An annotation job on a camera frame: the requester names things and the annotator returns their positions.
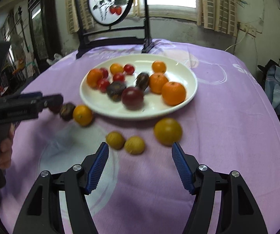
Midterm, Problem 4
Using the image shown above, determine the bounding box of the dark brown water chestnut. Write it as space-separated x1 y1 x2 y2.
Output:
106 81 127 102
59 103 76 121
136 72 150 91

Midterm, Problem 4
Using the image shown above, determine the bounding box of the checked beige curtain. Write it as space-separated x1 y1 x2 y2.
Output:
65 0 95 35
195 0 238 37

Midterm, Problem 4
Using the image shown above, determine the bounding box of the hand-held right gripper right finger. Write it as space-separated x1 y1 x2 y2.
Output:
172 142 268 234

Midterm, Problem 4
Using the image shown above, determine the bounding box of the white wall socket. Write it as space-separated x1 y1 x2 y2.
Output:
237 22 258 37

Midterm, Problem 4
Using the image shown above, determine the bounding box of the white plastic bag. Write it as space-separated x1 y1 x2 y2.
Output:
47 53 63 65

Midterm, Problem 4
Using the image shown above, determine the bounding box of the white oval plate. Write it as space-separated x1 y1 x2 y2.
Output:
79 54 198 121

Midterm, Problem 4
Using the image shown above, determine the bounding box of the greenish yellow mandarin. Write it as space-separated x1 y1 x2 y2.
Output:
154 118 183 146

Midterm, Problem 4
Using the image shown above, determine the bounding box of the large orange mandarin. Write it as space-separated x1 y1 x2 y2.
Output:
149 73 169 95
161 81 187 106

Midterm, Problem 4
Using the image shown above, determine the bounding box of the person's left hand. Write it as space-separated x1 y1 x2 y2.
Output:
0 123 16 170

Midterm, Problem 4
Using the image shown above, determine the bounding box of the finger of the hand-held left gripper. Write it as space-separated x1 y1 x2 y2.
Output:
20 92 43 100
40 94 64 113

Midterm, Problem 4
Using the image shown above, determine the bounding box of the small yellow fruit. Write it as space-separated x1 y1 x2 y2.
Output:
106 132 126 150
124 136 146 155

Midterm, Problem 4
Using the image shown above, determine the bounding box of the round painted table screen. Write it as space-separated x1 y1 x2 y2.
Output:
76 0 155 59

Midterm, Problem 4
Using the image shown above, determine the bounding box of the large dark red plum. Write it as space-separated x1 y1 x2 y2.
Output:
121 87 145 111

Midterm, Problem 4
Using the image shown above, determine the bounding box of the dark wooden glass cabinet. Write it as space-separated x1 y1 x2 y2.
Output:
27 0 63 67

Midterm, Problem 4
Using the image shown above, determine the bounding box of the small dark red plum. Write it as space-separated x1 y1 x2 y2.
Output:
48 104 63 114

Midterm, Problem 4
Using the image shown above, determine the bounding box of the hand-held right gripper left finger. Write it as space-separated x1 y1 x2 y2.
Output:
13 142 110 234

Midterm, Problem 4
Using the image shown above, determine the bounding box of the white power cable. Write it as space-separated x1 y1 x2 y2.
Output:
224 31 247 52

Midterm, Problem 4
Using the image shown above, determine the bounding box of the yellowish orange mandarin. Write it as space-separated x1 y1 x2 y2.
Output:
73 105 94 127

